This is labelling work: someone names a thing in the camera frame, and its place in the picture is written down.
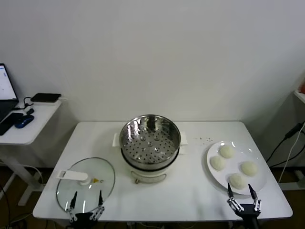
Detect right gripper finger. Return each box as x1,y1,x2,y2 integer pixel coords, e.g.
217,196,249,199
248,183,262,213
226,182,244,213

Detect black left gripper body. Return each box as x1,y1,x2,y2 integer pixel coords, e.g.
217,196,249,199
71,212,96,224

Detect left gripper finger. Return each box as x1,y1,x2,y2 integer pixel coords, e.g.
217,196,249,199
65,190,79,222
89,189,106,221

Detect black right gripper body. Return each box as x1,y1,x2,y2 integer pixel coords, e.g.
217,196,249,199
238,204,261,219

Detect white steamed baozi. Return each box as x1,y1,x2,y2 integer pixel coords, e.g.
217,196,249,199
209,156,226,172
219,145,235,159
228,173,247,190
240,161,259,177

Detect stainless steel steamer basket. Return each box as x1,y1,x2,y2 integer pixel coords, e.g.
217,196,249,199
118,114,181,167

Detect white round plate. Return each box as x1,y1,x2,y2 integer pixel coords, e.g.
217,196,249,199
206,141,268,196

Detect scattered dark crumbs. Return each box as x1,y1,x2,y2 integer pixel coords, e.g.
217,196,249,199
193,136,214,144

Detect white side desk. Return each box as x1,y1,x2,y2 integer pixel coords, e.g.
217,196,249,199
0,101,69,207

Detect blue computer mouse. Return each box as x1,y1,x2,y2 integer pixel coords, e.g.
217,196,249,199
13,114,35,129

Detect black smartphone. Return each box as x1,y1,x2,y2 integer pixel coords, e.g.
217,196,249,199
0,112,24,136

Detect flat black box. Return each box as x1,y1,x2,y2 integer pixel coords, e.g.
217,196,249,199
30,93,62,103

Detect black laptop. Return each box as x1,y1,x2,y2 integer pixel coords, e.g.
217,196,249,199
0,63,20,122

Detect glass lid with white handle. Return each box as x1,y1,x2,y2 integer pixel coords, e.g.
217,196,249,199
56,156,116,214

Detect white floor cable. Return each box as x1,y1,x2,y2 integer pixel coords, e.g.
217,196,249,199
23,166,46,186

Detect white hanging cable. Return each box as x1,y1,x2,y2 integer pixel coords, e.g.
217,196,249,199
278,128,305,184

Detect black floor cable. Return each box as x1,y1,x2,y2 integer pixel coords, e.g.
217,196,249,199
0,183,11,229

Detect black desk cable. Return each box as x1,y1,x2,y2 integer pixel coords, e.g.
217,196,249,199
10,96,33,111

